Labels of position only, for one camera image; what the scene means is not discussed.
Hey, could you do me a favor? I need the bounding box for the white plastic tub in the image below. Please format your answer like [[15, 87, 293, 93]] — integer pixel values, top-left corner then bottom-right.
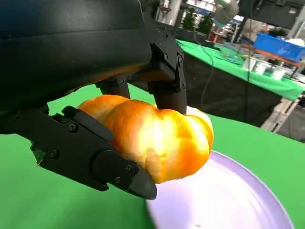
[[252, 59, 270, 74], [269, 66, 287, 81]]

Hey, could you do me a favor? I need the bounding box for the green potted plant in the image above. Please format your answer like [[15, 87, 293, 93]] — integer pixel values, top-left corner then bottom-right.
[[197, 13, 214, 34], [182, 8, 198, 31]]

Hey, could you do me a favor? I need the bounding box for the orange and white bread roll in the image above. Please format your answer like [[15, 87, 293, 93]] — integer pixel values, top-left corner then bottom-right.
[[77, 94, 214, 184]]

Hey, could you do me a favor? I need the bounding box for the thin grey hanging cable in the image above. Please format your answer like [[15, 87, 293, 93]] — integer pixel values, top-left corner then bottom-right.
[[201, 45, 216, 120]]

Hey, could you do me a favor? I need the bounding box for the aluminium profile frame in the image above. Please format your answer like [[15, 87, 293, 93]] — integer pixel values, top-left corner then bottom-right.
[[261, 96, 305, 134]]

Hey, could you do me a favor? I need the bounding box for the blue plastic crate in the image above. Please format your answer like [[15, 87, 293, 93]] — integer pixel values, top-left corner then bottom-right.
[[253, 32, 305, 62]]

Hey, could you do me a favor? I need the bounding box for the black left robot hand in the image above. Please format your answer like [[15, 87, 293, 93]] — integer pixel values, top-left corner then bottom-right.
[[0, 0, 187, 200]]

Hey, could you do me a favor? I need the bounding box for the black machine housing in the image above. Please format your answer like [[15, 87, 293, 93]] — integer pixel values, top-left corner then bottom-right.
[[249, 0, 303, 31]]

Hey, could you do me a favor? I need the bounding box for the black table skirt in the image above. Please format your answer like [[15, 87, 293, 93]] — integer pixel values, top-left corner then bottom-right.
[[182, 51, 284, 127]]

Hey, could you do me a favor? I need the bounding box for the lilac plate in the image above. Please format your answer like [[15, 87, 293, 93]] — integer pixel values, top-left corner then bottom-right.
[[145, 150, 295, 229]]

